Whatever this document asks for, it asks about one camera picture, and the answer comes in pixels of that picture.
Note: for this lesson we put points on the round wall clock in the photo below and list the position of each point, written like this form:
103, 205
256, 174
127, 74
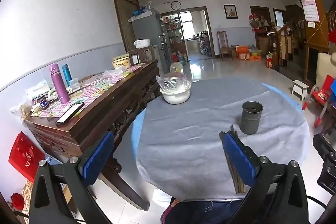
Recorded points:
176, 5

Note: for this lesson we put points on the white bowl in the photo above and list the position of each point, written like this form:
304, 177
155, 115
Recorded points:
176, 98

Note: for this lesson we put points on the purple thermos bottle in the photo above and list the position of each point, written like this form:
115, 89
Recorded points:
60, 85

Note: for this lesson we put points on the brown curtained door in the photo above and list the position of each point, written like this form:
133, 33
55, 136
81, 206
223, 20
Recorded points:
126, 19

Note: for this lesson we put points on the brown wooden chair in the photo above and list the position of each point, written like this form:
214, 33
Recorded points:
226, 50

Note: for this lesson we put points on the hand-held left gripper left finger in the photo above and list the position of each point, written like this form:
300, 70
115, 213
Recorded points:
98, 158

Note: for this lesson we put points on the red box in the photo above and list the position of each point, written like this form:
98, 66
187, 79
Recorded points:
23, 158

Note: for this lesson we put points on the crumpled clear plastic bag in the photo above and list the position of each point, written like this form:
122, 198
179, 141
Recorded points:
114, 72

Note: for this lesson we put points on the small dark jar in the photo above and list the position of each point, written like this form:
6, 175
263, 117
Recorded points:
42, 102

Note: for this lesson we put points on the pink wall calendar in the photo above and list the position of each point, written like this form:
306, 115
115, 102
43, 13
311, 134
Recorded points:
311, 8

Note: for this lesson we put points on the red child chair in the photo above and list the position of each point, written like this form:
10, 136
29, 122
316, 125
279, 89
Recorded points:
321, 95

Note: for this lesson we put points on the bundle of grey chopsticks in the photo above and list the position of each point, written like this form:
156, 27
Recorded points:
237, 184

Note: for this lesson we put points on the shelf with bottles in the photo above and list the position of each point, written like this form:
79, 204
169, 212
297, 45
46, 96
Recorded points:
170, 29

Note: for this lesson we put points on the framed flower picture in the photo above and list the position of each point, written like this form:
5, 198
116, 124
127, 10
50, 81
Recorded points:
230, 11

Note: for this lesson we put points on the grey refrigerator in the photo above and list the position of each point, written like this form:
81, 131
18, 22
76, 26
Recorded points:
147, 27

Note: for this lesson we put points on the carved wooden sideboard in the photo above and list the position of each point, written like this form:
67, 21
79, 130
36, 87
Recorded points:
105, 113

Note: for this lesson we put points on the wooden stair railing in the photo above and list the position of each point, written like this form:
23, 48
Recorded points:
284, 40

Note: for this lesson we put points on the round table with grey cloth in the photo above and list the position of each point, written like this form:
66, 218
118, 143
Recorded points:
189, 129

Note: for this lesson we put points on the person's blue trousers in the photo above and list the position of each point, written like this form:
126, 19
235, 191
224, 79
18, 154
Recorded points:
199, 213

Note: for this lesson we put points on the cream armchair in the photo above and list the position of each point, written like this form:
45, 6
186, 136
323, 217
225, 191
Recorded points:
325, 69

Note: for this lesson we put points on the blue garment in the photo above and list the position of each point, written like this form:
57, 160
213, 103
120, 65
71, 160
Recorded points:
333, 90

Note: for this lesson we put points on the teal thermos bottle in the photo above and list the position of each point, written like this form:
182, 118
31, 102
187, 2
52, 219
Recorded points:
67, 74

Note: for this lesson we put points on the small white stool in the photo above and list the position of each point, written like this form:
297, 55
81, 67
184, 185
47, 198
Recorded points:
299, 87

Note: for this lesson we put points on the blue table cover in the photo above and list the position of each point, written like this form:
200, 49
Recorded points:
136, 129

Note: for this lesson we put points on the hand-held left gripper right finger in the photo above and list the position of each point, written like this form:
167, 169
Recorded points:
239, 158

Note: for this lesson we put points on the grey metal utensil holder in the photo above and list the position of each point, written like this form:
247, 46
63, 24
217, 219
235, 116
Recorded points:
252, 121

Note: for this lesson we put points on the clear plastic container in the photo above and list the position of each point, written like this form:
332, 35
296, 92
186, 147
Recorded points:
74, 84

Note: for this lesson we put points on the patterned sideboard mat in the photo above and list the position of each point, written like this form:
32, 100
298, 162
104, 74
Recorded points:
99, 82

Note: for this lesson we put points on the black smartphone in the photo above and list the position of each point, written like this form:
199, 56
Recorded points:
69, 113

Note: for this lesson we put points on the golden speckled cloth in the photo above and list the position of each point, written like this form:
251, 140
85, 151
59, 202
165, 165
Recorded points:
26, 195

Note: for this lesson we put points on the red artificial flower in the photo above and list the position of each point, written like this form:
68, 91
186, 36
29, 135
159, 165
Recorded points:
17, 201

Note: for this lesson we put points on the orange carton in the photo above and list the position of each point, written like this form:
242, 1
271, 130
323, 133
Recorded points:
242, 53

